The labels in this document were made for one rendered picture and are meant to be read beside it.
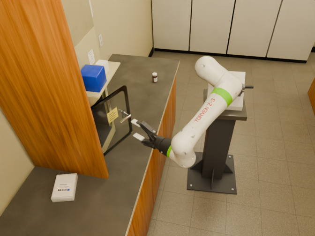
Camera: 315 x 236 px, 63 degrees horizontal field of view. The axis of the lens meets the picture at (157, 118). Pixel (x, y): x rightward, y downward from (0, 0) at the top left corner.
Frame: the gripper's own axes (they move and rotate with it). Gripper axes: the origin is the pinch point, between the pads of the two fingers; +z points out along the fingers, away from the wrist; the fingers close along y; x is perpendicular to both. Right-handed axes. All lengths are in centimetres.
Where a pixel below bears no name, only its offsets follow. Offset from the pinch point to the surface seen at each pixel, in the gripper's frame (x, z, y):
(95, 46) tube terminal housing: -5, 28, 42
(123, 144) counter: -1.1, 15.8, -25.2
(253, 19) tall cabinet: -307, 54, -51
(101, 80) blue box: 10.1, 8.5, 35.9
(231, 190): -73, -42, -119
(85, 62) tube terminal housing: 7.8, 21.6, 40.7
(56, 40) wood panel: 27, 7, 64
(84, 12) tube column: -1, 26, 62
